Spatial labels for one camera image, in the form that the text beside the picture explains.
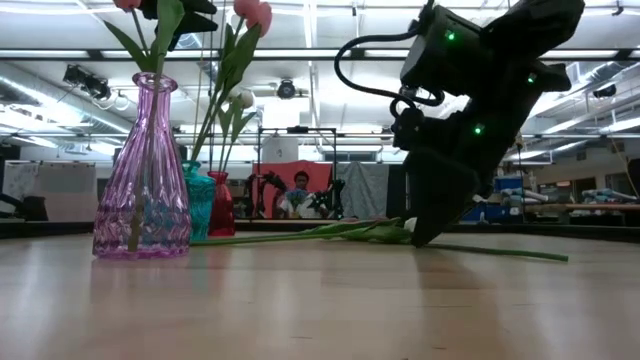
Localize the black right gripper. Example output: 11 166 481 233
392 105 506 249

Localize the dark red artificial tulip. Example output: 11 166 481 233
103 0 161 254

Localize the white artificial tulip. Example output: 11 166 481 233
217 88 257 174

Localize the blue glass vase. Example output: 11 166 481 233
182 159 217 242

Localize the red glass vase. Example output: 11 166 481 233
207 170 237 238

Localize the pink glass vase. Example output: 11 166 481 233
92 72 194 260

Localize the blue storage bin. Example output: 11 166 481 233
493 175 524 193
462 202 521 223

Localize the grey backdrop cloth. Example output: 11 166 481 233
333 162 391 220

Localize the round black ceiling device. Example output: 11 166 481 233
276 78 297 100

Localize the black ceiling light fixture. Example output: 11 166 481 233
62 63 112 101

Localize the red backdrop cloth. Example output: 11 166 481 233
252 160 334 220

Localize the person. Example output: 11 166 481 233
277 170 326 220

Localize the wooden background table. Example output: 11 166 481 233
524 202 640 214

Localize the white partition panel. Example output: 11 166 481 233
2 162 99 222

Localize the black stand frame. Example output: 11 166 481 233
255 126 339 221

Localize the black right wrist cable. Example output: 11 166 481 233
333 30 446 109

